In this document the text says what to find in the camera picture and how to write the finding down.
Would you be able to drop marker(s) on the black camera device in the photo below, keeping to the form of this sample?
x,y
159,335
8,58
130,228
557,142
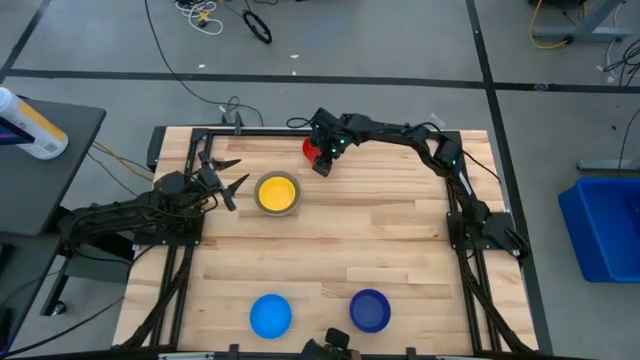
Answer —
x,y
334,344

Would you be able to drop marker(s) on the blue plastic bin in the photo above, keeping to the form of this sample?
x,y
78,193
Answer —
x,y
602,235

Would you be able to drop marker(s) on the black aluminium table frame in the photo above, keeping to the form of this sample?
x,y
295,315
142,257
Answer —
x,y
190,280

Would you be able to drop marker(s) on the white and yellow bottle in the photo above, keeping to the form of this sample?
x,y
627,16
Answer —
x,y
35,130

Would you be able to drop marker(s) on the dark blue bowl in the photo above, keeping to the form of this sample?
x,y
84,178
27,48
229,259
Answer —
x,y
370,310

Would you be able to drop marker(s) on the light blue bowl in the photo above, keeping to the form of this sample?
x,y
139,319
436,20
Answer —
x,y
270,316

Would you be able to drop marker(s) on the black caster wheel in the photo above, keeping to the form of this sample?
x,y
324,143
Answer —
x,y
59,308

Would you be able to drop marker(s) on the red bowl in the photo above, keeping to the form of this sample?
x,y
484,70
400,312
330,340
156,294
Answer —
x,y
307,150

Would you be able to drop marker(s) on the grey metal stand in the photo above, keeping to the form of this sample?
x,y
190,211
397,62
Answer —
x,y
585,30

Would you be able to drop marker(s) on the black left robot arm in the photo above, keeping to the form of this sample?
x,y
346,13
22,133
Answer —
x,y
125,210

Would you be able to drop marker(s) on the black low desk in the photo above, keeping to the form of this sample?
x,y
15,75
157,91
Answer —
x,y
22,280

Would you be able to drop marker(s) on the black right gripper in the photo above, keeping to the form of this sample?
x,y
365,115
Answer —
x,y
329,132

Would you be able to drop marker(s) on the yellow bowl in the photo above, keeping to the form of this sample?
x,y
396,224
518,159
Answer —
x,y
276,193

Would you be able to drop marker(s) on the grey metal floor bar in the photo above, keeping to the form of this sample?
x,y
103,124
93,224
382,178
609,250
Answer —
x,y
607,165

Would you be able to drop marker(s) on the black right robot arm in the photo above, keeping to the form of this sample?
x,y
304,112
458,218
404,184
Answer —
x,y
400,135

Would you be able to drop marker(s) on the black side table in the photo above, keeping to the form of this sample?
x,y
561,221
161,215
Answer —
x,y
35,185

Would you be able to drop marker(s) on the dark purple flat device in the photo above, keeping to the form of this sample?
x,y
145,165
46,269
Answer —
x,y
9,134

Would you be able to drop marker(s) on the clear tape scrap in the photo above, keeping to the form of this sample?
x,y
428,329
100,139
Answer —
x,y
437,119

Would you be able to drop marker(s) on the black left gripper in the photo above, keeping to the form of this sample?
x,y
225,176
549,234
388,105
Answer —
x,y
212,181

